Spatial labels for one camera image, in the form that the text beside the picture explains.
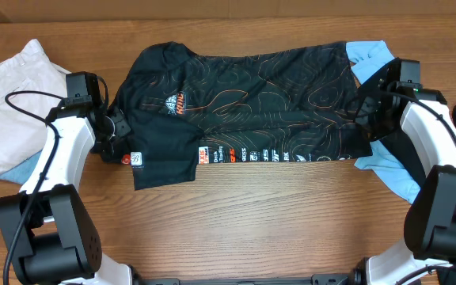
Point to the folded beige trousers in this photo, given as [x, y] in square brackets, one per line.
[39, 81]

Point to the light blue shirt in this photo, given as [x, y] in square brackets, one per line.
[367, 57]

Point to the plain black garment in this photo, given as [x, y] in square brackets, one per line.
[399, 143]

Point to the folded blue jeans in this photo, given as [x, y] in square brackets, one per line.
[22, 172]

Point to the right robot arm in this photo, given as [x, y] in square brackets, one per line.
[429, 242]

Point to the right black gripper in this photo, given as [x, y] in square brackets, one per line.
[362, 119]

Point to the black orange patterned jersey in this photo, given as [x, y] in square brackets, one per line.
[185, 110]

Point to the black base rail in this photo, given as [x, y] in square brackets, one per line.
[244, 281]

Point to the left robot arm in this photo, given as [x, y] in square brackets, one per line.
[49, 235]

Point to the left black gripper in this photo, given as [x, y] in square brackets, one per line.
[101, 146]

